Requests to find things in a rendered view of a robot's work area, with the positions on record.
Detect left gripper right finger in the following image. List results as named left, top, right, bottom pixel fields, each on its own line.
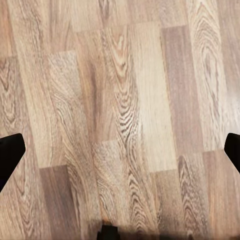
left=224, top=133, right=240, bottom=173

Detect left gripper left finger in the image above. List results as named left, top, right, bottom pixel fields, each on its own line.
left=0, top=133, right=26, bottom=193

